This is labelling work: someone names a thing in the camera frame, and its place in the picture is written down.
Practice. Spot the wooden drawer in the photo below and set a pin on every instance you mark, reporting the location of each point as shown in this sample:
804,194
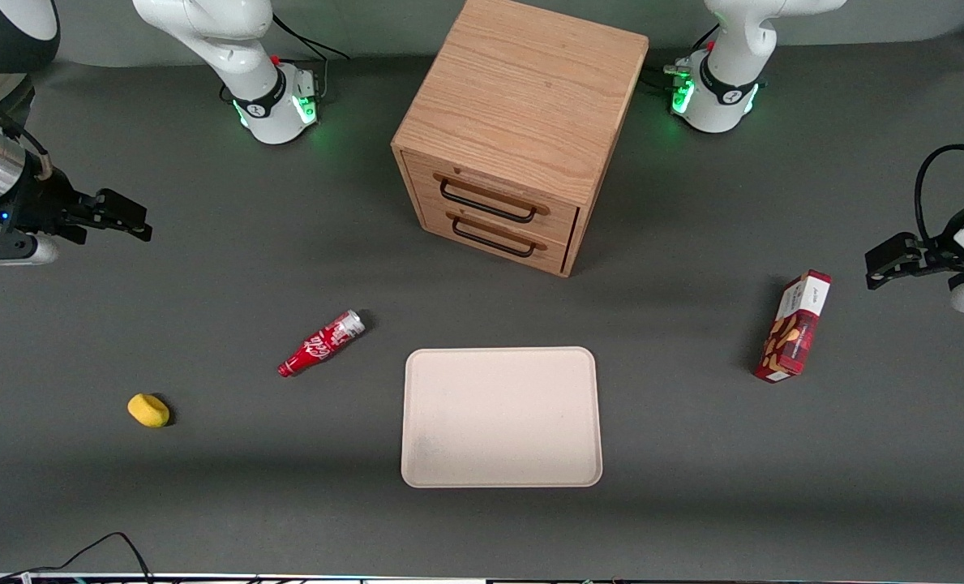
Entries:
494,235
490,188

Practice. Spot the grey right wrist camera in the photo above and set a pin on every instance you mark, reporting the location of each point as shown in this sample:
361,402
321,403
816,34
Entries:
42,251

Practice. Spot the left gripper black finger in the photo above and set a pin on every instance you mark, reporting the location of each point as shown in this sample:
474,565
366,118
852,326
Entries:
891,258

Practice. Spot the brown wooden board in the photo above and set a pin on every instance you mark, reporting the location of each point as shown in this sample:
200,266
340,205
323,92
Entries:
522,97

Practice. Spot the beige rectangular tray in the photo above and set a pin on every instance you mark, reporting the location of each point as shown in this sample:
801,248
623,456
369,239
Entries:
501,418

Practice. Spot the yellow lemon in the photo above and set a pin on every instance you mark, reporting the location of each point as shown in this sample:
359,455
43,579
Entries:
148,410

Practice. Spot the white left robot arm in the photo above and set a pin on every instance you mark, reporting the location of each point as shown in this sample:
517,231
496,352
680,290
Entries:
733,49

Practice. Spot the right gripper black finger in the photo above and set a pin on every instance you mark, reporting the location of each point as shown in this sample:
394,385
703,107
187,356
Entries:
121,215

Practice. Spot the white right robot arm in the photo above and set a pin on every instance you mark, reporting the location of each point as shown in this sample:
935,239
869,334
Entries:
206,32

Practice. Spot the red coke bottle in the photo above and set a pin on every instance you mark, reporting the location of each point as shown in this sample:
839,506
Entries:
319,345

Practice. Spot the red plaid shortbread box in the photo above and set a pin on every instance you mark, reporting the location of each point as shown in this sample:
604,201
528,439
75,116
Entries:
794,328

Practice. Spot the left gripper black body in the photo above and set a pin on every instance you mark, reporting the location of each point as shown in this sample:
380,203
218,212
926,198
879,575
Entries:
938,251

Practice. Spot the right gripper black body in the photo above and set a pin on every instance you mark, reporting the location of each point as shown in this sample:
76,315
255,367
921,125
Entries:
37,204

